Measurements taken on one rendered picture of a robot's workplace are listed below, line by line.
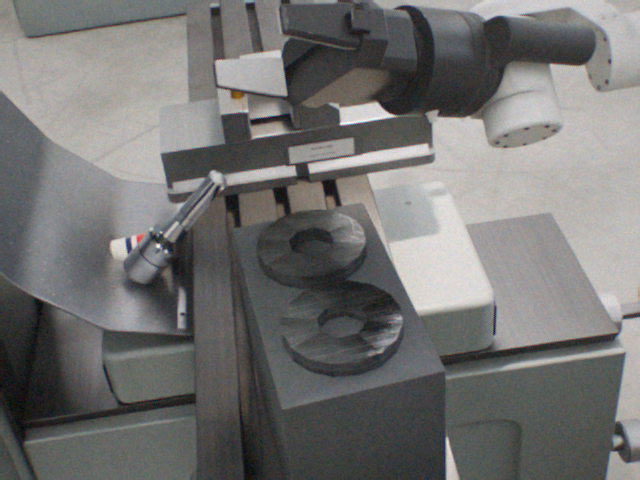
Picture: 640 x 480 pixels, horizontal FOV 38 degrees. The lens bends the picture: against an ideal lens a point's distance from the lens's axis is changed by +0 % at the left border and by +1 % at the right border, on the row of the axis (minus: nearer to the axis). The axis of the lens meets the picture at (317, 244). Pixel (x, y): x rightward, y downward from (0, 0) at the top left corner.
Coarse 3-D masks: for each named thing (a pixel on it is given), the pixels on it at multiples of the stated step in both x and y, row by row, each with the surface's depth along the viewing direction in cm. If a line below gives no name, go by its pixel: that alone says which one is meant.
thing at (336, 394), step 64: (256, 256) 77; (320, 256) 74; (384, 256) 75; (256, 320) 71; (320, 320) 69; (384, 320) 67; (320, 384) 64; (384, 384) 64; (320, 448) 66; (384, 448) 68
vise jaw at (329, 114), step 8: (328, 104) 113; (336, 104) 114; (296, 112) 113; (304, 112) 113; (312, 112) 113; (320, 112) 113; (328, 112) 114; (336, 112) 114; (296, 120) 114; (304, 120) 114; (312, 120) 114; (320, 120) 114; (328, 120) 114; (336, 120) 114; (304, 128) 115; (312, 128) 115
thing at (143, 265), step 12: (144, 240) 111; (132, 252) 113; (144, 252) 111; (132, 264) 112; (144, 264) 111; (156, 264) 111; (168, 264) 112; (132, 276) 113; (144, 276) 112; (156, 276) 113
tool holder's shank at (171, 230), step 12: (204, 180) 106; (216, 180) 106; (204, 192) 106; (216, 192) 106; (192, 204) 107; (204, 204) 107; (180, 216) 109; (192, 216) 108; (168, 228) 109; (180, 228) 109; (168, 240) 110; (180, 240) 111
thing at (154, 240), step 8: (160, 224) 113; (152, 232) 111; (152, 240) 110; (160, 240) 111; (152, 248) 110; (160, 248) 110; (168, 248) 111; (176, 248) 112; (168, 256) 111; (176, 256) 112
